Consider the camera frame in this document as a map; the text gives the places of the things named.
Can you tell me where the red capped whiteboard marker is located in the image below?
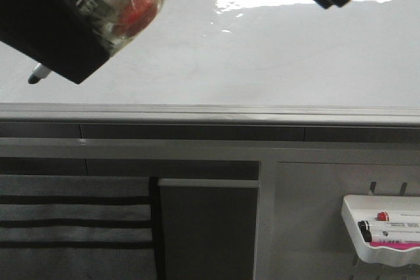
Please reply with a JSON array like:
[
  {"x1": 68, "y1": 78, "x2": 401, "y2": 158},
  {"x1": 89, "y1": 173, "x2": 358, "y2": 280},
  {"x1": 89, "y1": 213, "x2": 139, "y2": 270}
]
[{"x1": 376, "y1": 212, "x2": 420, "y2": 222}]

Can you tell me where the left black tray hook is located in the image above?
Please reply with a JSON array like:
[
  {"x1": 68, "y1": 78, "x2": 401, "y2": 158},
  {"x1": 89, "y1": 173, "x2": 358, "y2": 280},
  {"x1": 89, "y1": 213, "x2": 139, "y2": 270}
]
[{"x1": 367, "y1": 181, "x2": 377, "y2": 195}]

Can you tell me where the black whiteboard marker with tape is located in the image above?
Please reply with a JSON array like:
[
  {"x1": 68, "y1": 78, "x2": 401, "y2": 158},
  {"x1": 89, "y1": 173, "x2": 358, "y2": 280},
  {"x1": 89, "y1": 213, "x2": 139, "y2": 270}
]
[{"x1": 28, "y1": 0, "x2": 182, "y2": 85}]

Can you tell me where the black tray hook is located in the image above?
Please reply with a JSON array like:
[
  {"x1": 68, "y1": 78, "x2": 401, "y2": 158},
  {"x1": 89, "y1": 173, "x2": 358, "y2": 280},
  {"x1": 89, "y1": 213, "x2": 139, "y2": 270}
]
[
  {"x1": 367, "y1": 181, "x2": 377, "y2": 195},
  {"x1": 399, "y1": 182, "x2": 408, "y2": 196}
]

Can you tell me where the upper black capped marker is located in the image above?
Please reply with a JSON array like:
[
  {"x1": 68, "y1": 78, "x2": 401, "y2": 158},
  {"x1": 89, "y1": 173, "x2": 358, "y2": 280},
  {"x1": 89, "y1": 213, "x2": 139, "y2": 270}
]
[{"x1": 358, "y1": 220, "x2": 419, "y2": 231}]

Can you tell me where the right black tray hook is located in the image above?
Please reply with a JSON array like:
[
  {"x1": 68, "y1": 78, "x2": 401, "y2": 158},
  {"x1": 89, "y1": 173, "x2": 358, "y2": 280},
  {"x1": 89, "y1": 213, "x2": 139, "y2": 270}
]
[{"x1": 399, "y1": 182, "x2": 408, "y2": 196}]

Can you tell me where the grey black striped cloth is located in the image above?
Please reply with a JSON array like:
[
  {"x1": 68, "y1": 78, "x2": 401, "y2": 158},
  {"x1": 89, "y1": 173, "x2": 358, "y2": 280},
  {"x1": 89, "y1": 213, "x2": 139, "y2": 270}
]
[{"x1": 1, "y1": 175, "x2": 165, "y2": 279}]

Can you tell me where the black capped marker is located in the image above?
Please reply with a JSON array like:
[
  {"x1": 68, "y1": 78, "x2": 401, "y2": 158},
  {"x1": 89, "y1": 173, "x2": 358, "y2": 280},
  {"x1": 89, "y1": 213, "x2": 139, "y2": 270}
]
[
  {"x1": 358, "y1": 220, "x2": 419, "y2": 231},
  {"x1": 362, "y1": 231, "x2": 419, "y2": 244}
]

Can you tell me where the pink eraser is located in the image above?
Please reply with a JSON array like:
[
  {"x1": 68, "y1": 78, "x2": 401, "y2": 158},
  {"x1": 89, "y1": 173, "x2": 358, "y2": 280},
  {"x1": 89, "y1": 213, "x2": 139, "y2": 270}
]
[{"x1": 369, "y1": 242, "x2": 419, "y2": 250}]

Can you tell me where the white plastic marker tray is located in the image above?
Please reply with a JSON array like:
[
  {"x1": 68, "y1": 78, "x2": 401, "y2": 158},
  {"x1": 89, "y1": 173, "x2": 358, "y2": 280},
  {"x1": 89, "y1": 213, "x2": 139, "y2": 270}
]
[{"x1": 341, "y1": 195, "x2": 419, "y2": 267}]

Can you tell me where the lower black capped marker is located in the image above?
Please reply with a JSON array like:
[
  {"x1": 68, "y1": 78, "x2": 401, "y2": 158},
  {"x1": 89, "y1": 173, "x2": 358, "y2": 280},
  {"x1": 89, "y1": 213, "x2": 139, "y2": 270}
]
[{"x1": 362, "y1": 231, "x2": 419, "y2": 244}]

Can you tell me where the white whiteboard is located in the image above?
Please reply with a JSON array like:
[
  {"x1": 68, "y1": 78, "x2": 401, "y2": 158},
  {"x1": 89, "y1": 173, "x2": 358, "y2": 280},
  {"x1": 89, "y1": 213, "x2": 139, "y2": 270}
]
[{"x1": 1, "y1": 0, "x2": 419, "y2": 126}]

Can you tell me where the dark grey panel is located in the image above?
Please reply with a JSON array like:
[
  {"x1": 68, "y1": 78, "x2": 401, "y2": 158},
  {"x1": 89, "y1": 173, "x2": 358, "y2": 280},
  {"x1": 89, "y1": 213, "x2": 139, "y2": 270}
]
[{"x1": 159, "y1": 178, "x2": 259, "y2": 279}]

